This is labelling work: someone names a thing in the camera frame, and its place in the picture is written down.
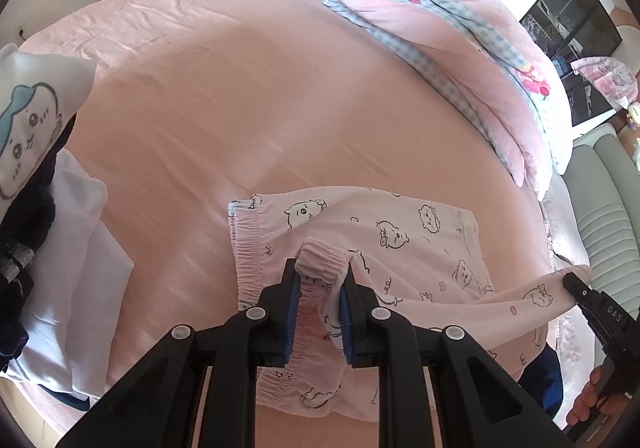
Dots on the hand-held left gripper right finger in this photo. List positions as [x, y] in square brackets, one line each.
[346, 323]

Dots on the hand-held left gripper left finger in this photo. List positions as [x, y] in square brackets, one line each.
[292, 323]

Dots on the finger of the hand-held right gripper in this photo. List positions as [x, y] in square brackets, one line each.
[580, 293]

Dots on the pink cartoon print pajama pants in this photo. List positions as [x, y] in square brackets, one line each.
[400, 238]

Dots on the person's right hand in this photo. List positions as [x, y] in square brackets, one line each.
[585, 403]

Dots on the navy garment with white stripes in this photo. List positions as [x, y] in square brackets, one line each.
[542, 378]

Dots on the grey padded headboard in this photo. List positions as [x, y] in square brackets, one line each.
[610, 208]

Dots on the folded white garment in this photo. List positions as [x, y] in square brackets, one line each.
[85, 288]

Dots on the pink printed hanging cloth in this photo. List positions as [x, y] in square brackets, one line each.
[605, 78]

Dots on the bed with pink sheet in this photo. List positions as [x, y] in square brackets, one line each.
[225, 78]

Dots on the glass door wardrobe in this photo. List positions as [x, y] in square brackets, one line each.
[575, 13]

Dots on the pink and blue checked duvet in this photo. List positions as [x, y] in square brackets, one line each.
[450, 28]

